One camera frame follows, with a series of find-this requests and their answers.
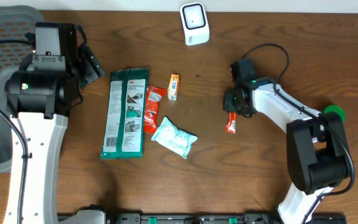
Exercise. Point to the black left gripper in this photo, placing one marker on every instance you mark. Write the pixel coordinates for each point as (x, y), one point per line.
(91, 68)

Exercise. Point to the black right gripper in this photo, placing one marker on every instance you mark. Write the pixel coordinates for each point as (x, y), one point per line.
(229, 106)

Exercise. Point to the red stick sachet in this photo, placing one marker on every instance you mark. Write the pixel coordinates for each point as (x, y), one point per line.
(231, 125)

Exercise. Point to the small orange white box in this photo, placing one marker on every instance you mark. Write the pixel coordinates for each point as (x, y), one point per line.
(173, 87)

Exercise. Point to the light teal tissue pack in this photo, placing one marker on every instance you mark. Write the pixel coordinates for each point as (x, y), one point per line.
(177, 140)

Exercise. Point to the green 3M wipes pack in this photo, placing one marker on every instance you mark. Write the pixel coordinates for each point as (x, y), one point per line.
(123, 137)

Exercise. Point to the red snack bag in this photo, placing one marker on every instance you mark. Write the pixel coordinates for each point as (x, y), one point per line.
(153, 97)

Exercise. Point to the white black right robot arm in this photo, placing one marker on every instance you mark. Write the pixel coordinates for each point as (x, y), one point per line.
(318, 158)

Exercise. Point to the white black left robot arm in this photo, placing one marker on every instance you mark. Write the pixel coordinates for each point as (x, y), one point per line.
(40, 95)

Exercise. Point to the white barcode scanner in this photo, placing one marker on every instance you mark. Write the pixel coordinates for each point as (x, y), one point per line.
(195, 23)

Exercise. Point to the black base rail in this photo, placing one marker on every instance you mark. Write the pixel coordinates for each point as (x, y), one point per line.
(97, 216)

